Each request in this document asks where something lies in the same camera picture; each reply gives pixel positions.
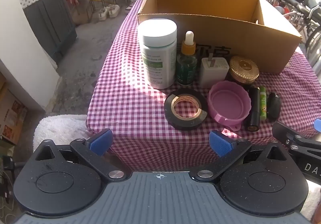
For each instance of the dark grey cabinet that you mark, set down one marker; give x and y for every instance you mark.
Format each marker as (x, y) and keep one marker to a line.
(50, 25)

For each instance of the green lip balm stick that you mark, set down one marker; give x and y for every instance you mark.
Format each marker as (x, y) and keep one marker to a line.
(263, 103)

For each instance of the white pill bottle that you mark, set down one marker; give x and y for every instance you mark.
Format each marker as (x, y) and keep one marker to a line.
(156, 63)

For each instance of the black lipstick tube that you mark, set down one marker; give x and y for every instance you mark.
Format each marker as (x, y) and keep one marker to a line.
(253, 108)

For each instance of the white fluffy towel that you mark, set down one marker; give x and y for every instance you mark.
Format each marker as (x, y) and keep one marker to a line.
(57, 128)

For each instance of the black wheelchair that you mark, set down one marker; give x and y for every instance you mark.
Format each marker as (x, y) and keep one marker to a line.
(301, 0)

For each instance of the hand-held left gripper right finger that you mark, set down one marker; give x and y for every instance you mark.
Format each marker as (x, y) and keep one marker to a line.
(220, 143)

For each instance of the pink plastic bowl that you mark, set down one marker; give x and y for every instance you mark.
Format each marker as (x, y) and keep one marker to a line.
(225, 101)

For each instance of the white charger plug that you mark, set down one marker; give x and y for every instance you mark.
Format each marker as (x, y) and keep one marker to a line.
(213, 73)

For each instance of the black oval key fob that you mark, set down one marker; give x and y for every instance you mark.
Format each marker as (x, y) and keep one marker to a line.
(273, 107)

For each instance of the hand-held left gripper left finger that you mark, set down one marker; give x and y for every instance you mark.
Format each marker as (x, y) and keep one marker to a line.
(101, 142)

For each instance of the gold lid jar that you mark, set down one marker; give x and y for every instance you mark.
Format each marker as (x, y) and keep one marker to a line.
(243, 67)

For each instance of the white and dark sneaker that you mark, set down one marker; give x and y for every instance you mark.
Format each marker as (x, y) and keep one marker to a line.
(130, 5)

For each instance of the green glass dropper bottle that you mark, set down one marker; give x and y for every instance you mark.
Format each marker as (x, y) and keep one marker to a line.
(186, 68)

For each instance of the white platform shoe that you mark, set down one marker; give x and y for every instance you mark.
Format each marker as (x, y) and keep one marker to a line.
(114, 10)
(103, 14)

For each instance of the printed cardboard carton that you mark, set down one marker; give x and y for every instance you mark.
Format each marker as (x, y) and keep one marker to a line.
(12, 118)

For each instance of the red checkered tablecloth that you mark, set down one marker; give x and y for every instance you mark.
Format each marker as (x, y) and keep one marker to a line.
(130, 103)

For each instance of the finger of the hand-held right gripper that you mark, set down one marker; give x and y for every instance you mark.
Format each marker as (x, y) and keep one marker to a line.
(296, 138)
(318, 124)

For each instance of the black electrical tape roll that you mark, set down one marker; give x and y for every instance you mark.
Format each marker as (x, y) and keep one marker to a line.
(170, 113)

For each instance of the brown cardboard box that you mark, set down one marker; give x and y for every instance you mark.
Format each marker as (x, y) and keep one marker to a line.
(225, 35)

